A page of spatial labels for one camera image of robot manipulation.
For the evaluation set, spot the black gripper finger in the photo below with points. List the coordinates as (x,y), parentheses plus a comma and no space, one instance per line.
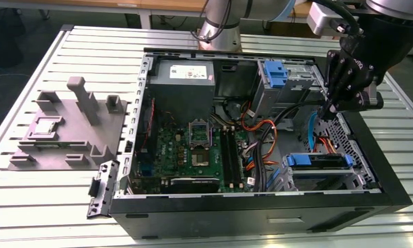
(334,77)
(352,102)

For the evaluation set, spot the hard disk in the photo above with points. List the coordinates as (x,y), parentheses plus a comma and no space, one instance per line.
(298,160)

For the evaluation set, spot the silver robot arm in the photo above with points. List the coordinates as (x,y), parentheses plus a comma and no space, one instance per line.
(220,25)

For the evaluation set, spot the grey metal disk bay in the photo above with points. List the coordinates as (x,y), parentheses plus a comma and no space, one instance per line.
(330,171)

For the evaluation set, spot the grey optical drive cage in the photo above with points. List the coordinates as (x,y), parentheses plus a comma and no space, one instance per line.
(296,85)

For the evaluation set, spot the blue plastic drive latch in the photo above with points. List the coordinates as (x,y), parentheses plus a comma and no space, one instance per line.
(274,75)

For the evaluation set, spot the black RAM slot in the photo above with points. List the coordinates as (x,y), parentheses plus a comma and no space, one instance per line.
(236,157)
(226,157)

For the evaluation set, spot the thin locking lever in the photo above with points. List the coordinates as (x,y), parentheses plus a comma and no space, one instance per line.
(210,137)

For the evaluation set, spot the grey power supply unit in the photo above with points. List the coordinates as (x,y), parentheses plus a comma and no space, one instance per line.
(182,98)

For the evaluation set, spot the CPU socket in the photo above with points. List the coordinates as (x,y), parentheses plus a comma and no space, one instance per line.
(201,160)

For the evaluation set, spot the black graphics card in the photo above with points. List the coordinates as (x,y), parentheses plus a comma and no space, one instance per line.
(192,184)

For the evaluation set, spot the green motherboard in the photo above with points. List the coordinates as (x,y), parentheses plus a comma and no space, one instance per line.
(168,152)

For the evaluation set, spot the black open PC case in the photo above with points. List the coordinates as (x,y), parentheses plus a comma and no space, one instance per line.
(226,217)

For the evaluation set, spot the grey parts rack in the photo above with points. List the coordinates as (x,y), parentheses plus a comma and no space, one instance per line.
(78,139)

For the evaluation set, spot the silver CPU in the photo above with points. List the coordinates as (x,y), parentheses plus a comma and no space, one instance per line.
(44,127)

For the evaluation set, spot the green RAM stick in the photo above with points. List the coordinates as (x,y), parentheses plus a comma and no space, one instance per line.
(50,146)

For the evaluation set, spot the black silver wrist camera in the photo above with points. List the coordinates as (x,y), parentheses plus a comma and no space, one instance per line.
(374,100)

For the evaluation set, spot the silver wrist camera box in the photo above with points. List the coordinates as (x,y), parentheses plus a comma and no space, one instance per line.
(321,18)

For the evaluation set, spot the wooden desk white frame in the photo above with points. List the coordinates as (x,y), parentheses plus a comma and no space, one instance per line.
(89,4)

